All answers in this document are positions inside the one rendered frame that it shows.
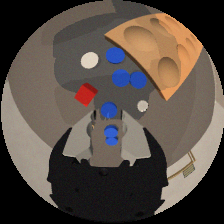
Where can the red block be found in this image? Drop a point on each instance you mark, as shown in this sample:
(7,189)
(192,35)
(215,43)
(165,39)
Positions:
(85,94)

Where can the blue disc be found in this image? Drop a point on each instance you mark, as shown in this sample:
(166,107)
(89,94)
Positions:
(109,109)
(111,141)
(138,80)
(115,55)
(110,131)
(120,78)

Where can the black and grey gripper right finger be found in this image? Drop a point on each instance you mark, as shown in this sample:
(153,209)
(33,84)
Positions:
(141,148)

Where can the orange tray with round pockets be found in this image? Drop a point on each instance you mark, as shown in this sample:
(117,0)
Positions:
(161,52)

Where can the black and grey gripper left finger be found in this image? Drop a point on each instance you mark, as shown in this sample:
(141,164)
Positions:
(73,146)

